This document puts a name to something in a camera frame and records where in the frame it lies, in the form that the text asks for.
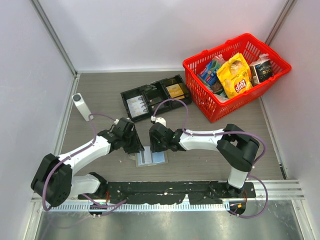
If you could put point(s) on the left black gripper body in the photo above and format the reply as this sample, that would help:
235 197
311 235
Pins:
126 137

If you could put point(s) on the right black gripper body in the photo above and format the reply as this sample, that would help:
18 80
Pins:
166 143

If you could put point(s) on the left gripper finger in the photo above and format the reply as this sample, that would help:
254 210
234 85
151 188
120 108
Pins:
130 147
137 146

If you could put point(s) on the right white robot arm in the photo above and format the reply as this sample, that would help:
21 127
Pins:
238 148

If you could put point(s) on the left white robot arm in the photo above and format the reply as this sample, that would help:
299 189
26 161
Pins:
55 179

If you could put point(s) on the white cards stack in tray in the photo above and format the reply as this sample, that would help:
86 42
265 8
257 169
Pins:
137 106

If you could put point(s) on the black three-compartment card tray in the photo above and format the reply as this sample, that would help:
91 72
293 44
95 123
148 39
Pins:
162 96

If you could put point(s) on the black cards stack in tray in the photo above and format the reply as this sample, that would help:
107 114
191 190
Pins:
155 102

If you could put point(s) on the gold cards stack in tray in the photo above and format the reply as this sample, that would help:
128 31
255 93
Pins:
177 91

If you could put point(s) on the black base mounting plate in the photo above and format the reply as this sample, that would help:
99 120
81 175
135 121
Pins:
171 192

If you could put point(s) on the white cylindrical bottle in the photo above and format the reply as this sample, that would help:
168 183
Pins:
82 107

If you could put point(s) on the blue toothpaste box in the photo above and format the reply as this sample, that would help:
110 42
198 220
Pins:
206 77

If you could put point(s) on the green sponge pack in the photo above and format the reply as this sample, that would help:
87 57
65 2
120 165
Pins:
214 65

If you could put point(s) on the red plastic shopping basket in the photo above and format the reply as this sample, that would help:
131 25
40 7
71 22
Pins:
251 48

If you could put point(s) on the yellow Lays chips bag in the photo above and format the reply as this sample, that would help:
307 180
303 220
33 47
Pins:
235 76

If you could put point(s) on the black coffee package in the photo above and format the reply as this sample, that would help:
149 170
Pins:
261 71

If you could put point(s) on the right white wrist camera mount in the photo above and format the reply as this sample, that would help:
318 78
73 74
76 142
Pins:
160 120

